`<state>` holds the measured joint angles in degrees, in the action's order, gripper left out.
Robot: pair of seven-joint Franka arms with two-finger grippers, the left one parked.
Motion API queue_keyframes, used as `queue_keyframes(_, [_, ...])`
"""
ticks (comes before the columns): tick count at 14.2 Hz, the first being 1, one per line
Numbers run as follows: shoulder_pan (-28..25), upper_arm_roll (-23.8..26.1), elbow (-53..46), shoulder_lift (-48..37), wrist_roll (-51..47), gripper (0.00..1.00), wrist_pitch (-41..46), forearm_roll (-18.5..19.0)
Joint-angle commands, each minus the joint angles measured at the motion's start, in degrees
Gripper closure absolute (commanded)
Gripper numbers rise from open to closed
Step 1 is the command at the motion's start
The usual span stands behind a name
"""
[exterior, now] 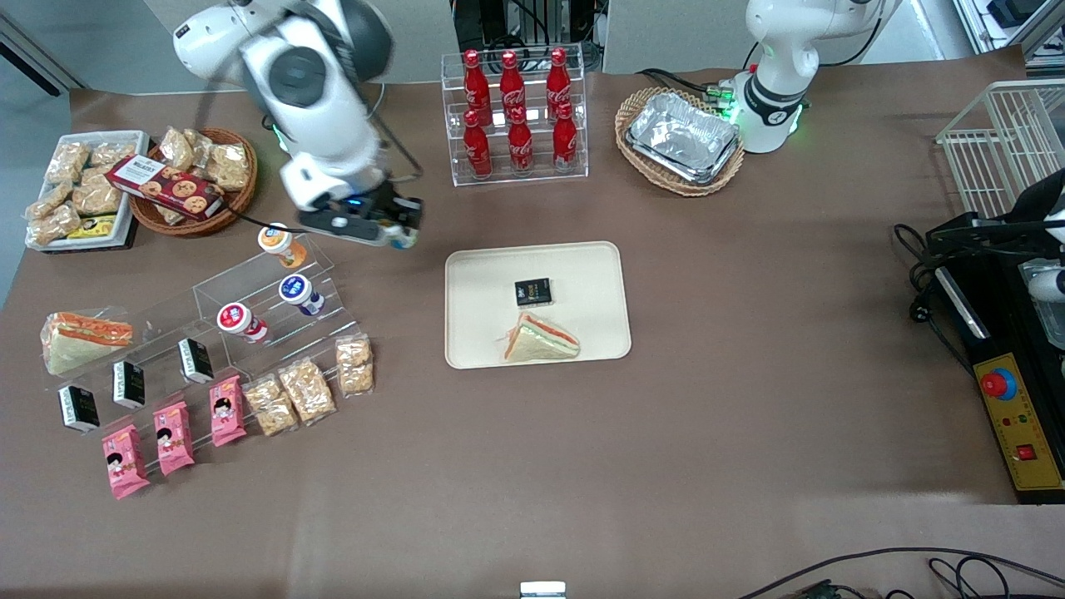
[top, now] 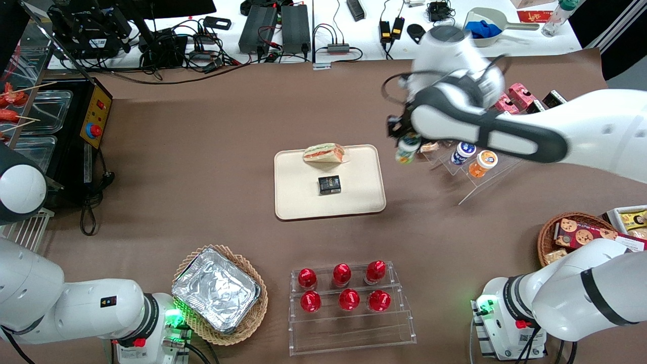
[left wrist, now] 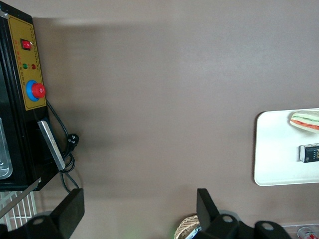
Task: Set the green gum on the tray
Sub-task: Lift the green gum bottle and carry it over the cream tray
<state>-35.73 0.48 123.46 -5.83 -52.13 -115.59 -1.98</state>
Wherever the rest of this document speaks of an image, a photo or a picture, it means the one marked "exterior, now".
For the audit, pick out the wrapped triangle sandwich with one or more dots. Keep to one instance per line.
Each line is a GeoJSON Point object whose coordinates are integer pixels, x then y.
{"type": "Point", "coordinates": [541, 343]}
{"type": "Point", "coordinates": [83, 341]}

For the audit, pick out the light wicker basket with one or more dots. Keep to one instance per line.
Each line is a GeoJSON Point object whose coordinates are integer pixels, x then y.
{"type": "Point", "coordinates": [678, 186]}

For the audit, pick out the clear bag of crackers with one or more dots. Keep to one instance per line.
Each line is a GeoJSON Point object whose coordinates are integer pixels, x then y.
{"type": "Point", "coordinates": [307, 391]}
{"type": "Point", "coordinates": [230, 166]}
{"type": "Point", "coordinates": [54, 225]}
{"type": "Point", "coordinates": [200, 143]}
{"type": "Point", "coordinates": [48, 200]}
{"type": "Point", "coordinates": [66, 162]}
{"type": "Point", "coordinates": [270, 406]}
{"type": "Point", "coordinates": [96, 195]}
{"type": "Point", "coordinates": [176, 148]}
{"type": "Point", "coordinates": [112, 153]}
{"type": "Point", "coordinates": [354, 364]}

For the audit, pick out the red cookie box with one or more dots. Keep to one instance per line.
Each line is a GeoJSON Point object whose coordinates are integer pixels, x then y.
{"type": "Point", "coordinates": [166, 186]}

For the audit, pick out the black white small carton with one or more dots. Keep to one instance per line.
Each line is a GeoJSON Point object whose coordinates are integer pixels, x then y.
{"type": "Point", "coordinates": [129, 384]}
{"type": "Point", "coordinates": [196, 361]}
{"type": "Point", "coordinates": [79, 408]}

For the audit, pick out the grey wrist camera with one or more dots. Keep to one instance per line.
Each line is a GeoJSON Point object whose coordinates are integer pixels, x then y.
{"type": "Point", "coordinates": [341, 223]}

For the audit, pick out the blue lid gum bottle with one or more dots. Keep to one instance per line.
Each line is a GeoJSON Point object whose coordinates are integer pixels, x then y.
{"type": "Point", "coordinates": [298, 291]}

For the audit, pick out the red lid gum bottle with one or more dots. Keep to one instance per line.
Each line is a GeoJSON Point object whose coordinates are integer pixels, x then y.
{"type": "Point", "coordinates": [238, 319]}

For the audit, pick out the beige plastic tray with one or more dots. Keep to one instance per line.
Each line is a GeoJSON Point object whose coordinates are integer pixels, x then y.
{"type": "Point", "coordinates": [591, 283]}

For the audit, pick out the clear acrylic bottle rack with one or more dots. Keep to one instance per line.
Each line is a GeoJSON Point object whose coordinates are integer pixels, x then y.
{"type": "Point", "coordinates": [453, 179]}

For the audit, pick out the black flat gum box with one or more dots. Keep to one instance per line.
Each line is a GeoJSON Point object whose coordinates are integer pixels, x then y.
{"type": "Point", "coordinates": [533, 292]}

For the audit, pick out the red emergency stop button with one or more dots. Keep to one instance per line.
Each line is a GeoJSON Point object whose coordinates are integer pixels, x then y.
{"type": "Point", "coordinates": [998, 383]}

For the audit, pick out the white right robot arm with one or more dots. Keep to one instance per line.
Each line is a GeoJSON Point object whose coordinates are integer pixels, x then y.
{"type": "Point", "coordinates": [316, 100]}

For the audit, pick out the aluminium frame shelf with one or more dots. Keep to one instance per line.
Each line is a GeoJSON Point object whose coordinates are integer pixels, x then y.
{"type": "Point", "coordinates": [1011, 21]}

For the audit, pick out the clear acrylic stepped gum stand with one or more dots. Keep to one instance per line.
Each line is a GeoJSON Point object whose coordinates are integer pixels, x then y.
{"type": "Point", "coordinates": [320, 266]}

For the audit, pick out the brown wicker basket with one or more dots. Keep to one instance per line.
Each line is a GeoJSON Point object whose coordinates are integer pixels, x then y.
{"type": "Point", "coordinates": [233, 208]}

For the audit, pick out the pink snack packet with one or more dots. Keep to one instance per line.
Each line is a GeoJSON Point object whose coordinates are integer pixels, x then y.
{"type": "Point", "coordinates": [174, 438]}
{"type": "Point", "coordinates": [226, 411]}
{"type": "Point", "coordinates": [125, 462]}

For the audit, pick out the orange lid gum bottle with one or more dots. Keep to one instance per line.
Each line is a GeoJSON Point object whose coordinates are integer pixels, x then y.
{"type": "Point", "coordinates": [277, 241]}

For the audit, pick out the yellow snack packet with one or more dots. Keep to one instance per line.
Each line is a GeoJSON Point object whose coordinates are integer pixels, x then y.
{"type": "Point", "coordinates": [91, 227]}

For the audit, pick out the red cola bottle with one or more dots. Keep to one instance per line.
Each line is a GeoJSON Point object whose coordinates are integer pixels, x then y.
{"type": "Point", "coordinates": [478, 150]}
{"type": "Point", "coordinates": [512, 83]}
{"type": "Point", "coordinates": [476, 83]}
{"type": "Point", "coordinates": [520, 146]}
{"type": "Point", "coordinates": [565, 140]}
{"type": "Point", "coordinates": [558, 79]}

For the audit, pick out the small silver device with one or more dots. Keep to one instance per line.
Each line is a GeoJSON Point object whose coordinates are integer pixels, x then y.
{"type": "Point", "coordinates": [542, 590]}

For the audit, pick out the aluminium foil tray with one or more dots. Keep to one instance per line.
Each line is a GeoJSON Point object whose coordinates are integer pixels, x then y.
{"type": "Point", "coordinates": [682, 137]}

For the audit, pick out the black control box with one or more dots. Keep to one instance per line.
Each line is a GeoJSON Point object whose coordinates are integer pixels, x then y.
{"type": "Point", "coordinates": [998, 333]}

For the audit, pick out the white rectangular snack tray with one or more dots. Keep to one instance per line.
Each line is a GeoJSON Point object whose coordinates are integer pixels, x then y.
{"type": "Point", "coordinates": [133, 141]}

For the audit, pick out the clear acrylic low display stand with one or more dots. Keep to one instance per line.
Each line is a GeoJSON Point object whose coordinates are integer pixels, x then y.
{"type": "Point", "coordinates": [158, 333]}

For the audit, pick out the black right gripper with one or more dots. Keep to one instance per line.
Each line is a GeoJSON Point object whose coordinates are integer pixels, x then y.
{"type": "Point", "coordinates": [389, 202]}

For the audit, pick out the black equipment rack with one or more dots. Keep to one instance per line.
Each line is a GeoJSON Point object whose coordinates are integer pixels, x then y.
{"type": "Point", "coordinates": [532, 21]}

